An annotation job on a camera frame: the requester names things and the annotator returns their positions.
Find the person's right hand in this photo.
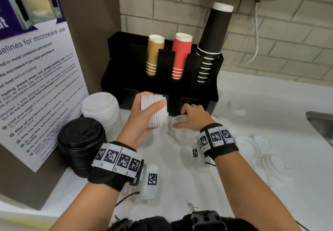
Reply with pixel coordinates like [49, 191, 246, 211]
[172, 104, 216, 132]

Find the person's left hand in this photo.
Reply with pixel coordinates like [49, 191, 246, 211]
[116, 91, 167, 150]

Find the single white cup lid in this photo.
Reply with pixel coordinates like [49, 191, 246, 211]
[168, 115, 190, 135]

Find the stack of white lids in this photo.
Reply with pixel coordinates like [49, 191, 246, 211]
[140, 94, 169, 129]
[81, 92, 123, 143]

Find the stack of black lids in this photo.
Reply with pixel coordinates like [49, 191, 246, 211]
[57, 117, 107, 179]

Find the black cup and lid organizer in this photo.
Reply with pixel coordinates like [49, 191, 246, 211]
[101, 31, 224, 115]

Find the pile of white cup lids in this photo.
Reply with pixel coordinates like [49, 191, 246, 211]
[169, 100, 292, 187]

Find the person's left forearm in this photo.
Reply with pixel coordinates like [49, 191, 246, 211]
[49, 182, 123, 231]

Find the person's right forearm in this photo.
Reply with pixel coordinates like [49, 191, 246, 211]
[214, 151, 302, 231]

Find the right marker wristband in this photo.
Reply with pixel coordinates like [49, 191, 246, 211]
[195, 123, 239, 161]

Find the stack of red paper cups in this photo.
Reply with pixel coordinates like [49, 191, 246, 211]
[171, 32, 193, 81]

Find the stack of gold paper cups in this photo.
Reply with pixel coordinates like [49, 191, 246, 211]
[145, 34, 165, 77]

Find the stack of black paper cups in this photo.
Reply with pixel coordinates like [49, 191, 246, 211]
[195, 2, 234, 84]

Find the microwave safety poster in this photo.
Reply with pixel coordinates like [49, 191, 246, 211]
[0, 0, 89, 173]

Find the steel sink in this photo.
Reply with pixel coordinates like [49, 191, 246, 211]
[306, 111, 333, 148]

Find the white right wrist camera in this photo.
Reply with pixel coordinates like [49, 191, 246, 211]
[191, 141, 210, 167]

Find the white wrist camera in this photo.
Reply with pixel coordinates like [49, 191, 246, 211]
[140, 164, 160, 200]
[191, 141, 210, 167]

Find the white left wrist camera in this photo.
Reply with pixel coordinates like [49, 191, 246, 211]
[140, 164, 160, 200]

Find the black left camera cable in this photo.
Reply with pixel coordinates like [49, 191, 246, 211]
[115, 191, 140, 207]

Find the black chest camera mount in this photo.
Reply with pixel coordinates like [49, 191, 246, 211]
[106, 211, 258, 231]

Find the white power cable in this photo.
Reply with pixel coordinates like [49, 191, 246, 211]
[221, 0, 260, 68]

